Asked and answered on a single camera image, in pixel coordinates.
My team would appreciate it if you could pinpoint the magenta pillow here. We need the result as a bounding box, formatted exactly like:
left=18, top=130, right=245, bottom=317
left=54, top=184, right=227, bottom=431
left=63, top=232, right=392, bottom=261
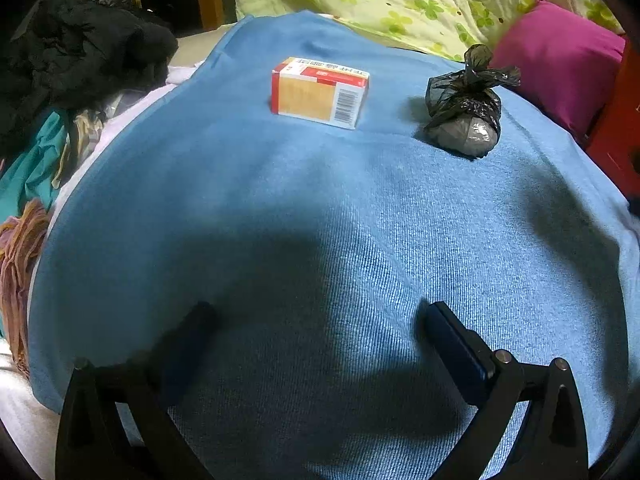
left=490, top=0, right=625, bottom=140

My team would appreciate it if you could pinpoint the black plastic bag ball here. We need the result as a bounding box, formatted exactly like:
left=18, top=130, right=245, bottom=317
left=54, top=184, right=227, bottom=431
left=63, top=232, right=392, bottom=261
left=424, top=44, right=521, bottom=159

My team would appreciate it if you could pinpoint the black garment pile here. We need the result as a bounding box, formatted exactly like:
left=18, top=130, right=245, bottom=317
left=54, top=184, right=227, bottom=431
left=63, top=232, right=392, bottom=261
left=1, top=0, right=178, bottom=158

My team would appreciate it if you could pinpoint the teal cloth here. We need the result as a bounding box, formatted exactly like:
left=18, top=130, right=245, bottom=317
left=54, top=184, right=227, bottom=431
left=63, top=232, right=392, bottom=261
left=0, top=110, right=68, bottom=222

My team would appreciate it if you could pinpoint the blue cloth blanket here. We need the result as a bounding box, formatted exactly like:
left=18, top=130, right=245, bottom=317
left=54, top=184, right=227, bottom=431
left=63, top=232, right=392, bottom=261
left=28, top=12, right=639, bottom=479

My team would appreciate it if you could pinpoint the red orange medicine box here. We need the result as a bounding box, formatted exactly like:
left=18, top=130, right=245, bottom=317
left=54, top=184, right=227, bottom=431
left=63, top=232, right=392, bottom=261
left=270, top=56, right=370, bottom=129

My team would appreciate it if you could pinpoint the red Nilrich paper bag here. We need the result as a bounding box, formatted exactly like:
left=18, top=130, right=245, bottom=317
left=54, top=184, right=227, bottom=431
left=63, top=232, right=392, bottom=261
left=586, top=39, right=640, bottom=198

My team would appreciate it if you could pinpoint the striped brown scarf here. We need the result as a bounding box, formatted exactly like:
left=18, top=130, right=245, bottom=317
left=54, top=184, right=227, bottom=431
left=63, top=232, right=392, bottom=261
left=0, top=198, right=50, bottom=378

